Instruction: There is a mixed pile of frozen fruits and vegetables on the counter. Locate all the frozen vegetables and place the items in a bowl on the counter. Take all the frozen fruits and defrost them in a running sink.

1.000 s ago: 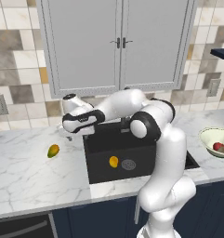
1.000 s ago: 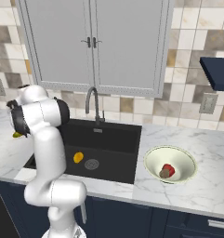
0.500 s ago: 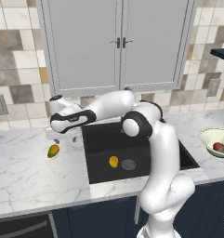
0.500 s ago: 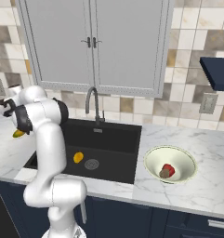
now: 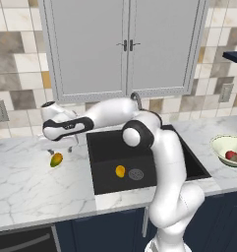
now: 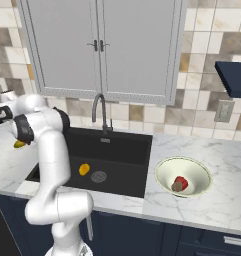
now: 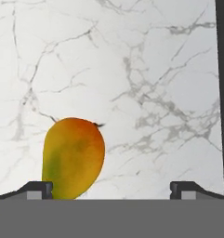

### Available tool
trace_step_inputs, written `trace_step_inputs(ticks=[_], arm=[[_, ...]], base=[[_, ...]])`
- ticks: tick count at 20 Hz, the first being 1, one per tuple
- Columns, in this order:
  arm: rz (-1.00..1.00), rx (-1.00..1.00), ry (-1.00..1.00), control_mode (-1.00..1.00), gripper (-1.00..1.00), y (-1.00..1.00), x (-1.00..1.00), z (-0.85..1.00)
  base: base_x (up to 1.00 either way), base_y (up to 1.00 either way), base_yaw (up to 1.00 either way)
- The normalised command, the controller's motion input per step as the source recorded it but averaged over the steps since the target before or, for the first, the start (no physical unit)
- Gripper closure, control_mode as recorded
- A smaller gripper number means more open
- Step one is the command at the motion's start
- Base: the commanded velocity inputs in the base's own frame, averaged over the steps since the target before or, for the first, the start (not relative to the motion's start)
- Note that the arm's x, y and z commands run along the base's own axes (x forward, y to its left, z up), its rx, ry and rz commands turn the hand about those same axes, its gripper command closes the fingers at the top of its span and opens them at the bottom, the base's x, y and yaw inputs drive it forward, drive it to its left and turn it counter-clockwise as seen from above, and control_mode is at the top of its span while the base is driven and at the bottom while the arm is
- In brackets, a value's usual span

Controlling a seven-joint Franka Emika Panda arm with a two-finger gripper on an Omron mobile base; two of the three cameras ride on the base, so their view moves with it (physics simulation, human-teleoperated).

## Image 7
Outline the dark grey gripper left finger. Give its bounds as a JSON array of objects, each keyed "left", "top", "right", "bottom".
[{"left": 0, "top": 180, "right": 54, "bottom": 201}]

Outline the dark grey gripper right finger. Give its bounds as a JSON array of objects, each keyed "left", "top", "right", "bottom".
[{"left": 169, "top": 180, "right": 224, "bottom": 201}]

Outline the yellow orange mango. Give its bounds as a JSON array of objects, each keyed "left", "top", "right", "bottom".
[{"left": 41, "top": 116, "right": 106, "bottom": 201}]

